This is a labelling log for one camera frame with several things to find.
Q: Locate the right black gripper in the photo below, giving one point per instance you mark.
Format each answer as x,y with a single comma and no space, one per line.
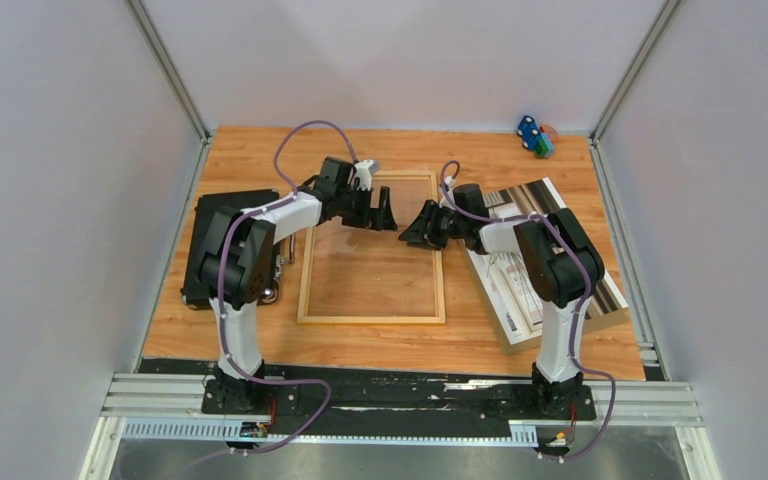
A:
423,233

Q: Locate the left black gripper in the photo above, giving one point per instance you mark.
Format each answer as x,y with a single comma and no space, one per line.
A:
379,219

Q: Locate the photo print board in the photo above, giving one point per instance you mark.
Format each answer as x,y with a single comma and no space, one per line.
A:
514,310

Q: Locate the wooden picture frame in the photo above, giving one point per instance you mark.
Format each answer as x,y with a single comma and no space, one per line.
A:
361,277

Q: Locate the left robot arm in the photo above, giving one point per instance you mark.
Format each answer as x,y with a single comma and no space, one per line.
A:
236,261

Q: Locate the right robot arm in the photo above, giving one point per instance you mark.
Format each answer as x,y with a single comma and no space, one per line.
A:
561,264

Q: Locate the blue green toy blocks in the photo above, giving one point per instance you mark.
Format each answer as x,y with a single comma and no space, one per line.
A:
534,138

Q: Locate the orange round object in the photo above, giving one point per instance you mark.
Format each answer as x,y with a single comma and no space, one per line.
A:
550,132

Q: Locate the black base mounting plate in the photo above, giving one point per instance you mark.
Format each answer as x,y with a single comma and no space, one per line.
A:
331,401

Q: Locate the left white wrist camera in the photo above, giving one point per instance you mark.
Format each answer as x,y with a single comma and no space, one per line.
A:
364,173

